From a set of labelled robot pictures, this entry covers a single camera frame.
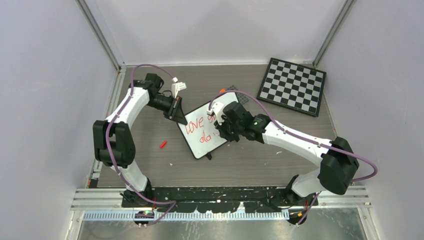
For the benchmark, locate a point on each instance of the black white checkerboard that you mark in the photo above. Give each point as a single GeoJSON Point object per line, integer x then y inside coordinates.
{"type": "Point", "coordinates": [293, 86]}

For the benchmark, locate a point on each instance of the red marker cap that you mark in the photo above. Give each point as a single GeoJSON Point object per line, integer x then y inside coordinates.
{"type": "Point", "coordinates": [163, 144]}

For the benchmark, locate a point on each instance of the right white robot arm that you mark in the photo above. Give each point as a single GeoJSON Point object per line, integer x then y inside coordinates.
{"type": "Point", "coordinates": [335, 165]}

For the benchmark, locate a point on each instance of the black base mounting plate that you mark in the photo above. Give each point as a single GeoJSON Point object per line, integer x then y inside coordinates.
{"type": "Point", "coordinates": [218, 200]}

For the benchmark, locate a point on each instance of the grey lego baseplate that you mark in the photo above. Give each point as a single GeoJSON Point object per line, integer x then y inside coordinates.
{"type": "Point", "coordinates": [243, 99]}

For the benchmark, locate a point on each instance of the white whiteboard with black frame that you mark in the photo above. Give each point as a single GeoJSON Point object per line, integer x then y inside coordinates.
{"type": "Point", "coordinates": [200, 133]}

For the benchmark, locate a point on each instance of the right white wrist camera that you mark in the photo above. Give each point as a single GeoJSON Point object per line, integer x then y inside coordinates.
{"type": "Point", "coordinates": [216, 112]}

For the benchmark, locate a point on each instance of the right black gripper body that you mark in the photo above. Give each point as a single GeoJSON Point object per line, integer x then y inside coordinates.
{"type": "Point", "coordinates": [231, 130]}

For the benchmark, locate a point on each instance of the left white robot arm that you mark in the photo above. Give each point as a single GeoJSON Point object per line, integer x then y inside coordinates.
{"type": "Point", "coordinates": [112, 138]}

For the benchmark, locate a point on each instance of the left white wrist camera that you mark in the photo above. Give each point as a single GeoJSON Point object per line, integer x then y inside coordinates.
{"type": "Point", "coordinates": [177, 86]}

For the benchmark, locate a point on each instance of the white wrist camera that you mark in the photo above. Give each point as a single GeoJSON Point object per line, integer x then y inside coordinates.
{"type": "Point", "coordinates": [216, 112]}
{"type": "Point", "coordinates": [177, 86]}

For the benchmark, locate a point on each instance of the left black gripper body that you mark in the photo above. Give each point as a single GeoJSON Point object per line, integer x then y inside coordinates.
{"type": "Point", "coordinates": [169, 113]}

